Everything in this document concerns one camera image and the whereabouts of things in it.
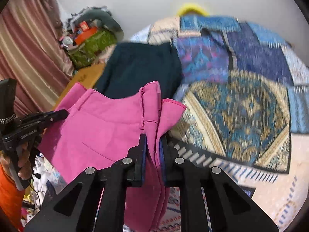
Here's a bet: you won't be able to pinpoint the pink pants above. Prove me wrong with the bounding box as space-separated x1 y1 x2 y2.
39 81 186 231

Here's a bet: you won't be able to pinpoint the orange sleeved left forearm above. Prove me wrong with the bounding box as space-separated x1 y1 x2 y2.
0 166 25 231

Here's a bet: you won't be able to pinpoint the person left hand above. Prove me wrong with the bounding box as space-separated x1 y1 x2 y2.
1 142 32 180

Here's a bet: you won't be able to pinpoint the striped red gold curtain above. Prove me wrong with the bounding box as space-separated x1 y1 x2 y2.
1 0 74 116

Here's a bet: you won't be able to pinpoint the blue patchwork bedspread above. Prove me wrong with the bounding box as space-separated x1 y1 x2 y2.
129 15 308 231

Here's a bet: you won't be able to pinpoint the green storage bag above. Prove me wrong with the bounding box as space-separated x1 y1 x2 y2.
68 29 117 70

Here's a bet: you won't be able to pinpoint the dark navy pants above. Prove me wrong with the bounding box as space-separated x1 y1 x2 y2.
95 43 183 98

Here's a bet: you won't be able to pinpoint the orange box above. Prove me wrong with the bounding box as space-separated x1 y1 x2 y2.
74 27 98 45

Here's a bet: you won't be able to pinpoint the grey plush pillow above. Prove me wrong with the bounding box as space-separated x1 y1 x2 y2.
69 7 124 41

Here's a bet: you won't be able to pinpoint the yellow foam tube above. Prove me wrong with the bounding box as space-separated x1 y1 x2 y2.
177 3 210 16

